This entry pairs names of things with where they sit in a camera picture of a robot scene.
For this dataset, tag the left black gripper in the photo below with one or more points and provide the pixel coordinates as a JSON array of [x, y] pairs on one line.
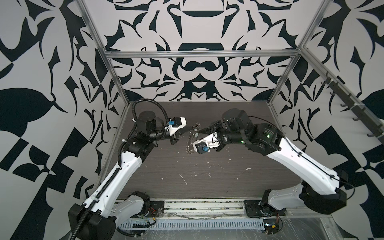
[[174, 136]]

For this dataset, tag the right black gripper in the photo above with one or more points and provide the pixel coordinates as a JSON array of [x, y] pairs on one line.
[[214, 128]]

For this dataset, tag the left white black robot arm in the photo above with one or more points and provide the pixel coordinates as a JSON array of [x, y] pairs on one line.
[[98, 217]]

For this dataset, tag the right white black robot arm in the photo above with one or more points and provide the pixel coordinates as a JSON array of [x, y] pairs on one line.
[[320, 189]]

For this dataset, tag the small green circuit board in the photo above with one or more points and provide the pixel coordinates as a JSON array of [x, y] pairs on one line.
[[271, 226]]

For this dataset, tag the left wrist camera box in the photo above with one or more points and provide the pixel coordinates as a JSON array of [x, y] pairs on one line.
[[176, 124]]

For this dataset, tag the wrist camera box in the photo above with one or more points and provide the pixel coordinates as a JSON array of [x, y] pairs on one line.
[[200, 146], [176, 124]]

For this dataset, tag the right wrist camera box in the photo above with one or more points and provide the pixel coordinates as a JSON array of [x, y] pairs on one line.
[[200, 146]]

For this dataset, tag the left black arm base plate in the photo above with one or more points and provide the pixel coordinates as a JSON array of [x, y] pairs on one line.
[[155, 209]]

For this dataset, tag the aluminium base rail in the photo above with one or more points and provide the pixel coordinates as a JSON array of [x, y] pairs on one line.
[[221, 208]]

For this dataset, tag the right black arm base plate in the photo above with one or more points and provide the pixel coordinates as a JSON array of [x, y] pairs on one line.
[[258, 209]]

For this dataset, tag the white slotted cable duct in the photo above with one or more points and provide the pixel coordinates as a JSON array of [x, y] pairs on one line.
[[205, 224]]

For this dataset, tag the black wall hook rail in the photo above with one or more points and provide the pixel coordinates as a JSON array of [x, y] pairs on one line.
[[361, 111]]

